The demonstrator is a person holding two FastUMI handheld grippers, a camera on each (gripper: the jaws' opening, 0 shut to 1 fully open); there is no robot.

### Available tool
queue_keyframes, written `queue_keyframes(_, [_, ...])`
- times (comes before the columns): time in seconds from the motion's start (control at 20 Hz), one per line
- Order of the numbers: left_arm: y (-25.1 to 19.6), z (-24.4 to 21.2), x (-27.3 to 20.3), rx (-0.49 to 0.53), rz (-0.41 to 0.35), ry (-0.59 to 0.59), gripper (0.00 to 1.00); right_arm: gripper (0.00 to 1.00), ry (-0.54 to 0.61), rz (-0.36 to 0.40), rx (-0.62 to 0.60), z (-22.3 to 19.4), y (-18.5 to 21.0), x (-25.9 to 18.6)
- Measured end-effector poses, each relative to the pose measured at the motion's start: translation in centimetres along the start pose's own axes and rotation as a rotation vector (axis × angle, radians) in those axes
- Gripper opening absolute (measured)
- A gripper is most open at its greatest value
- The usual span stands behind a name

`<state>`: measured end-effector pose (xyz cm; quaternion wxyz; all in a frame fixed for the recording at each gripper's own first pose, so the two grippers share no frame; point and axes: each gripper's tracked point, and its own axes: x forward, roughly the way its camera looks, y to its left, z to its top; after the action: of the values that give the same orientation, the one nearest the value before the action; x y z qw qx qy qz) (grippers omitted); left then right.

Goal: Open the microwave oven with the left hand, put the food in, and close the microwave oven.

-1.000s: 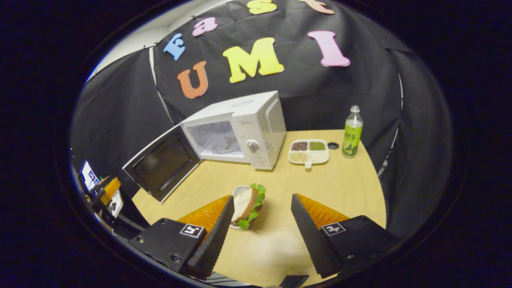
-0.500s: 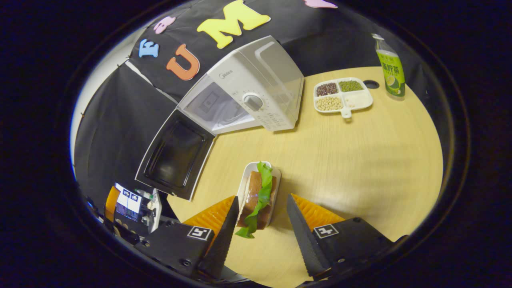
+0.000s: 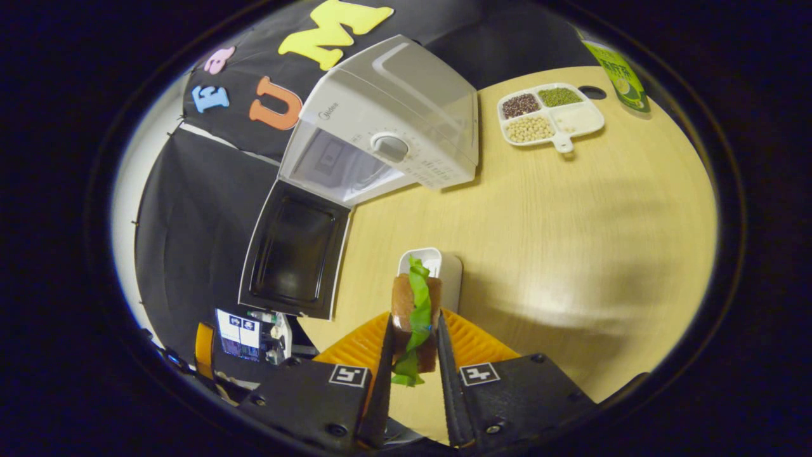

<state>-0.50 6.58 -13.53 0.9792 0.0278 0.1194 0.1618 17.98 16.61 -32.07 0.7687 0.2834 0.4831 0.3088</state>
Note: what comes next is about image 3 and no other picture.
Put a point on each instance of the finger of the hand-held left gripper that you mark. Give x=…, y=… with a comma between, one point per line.
x=204, y=349

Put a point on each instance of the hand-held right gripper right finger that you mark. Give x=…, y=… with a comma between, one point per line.
x=451, y=393

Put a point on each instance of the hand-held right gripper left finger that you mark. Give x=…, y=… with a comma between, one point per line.
x=380, y=381

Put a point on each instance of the sandwich with lettuce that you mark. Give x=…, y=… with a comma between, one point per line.
x=403, y=304

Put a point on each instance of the white microwave oven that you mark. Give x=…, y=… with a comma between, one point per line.
x=406, y=95

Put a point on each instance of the white rectangular food tray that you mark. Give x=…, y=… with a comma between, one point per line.
x=450, y=279

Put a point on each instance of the black backdrop cloth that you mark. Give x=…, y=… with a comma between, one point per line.
x=190, y=222

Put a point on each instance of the pile of yellow soybeans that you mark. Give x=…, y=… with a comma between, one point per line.
x=528, y=129

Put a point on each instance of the pile of dark red beans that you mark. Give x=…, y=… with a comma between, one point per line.
x=520, y=105

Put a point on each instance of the white divided plate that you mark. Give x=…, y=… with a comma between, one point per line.
x=553, y=113

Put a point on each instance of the pile of green mung beans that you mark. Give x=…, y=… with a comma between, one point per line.
x=560, y=96

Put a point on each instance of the green label drink bottle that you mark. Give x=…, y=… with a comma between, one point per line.
x=618, y=73

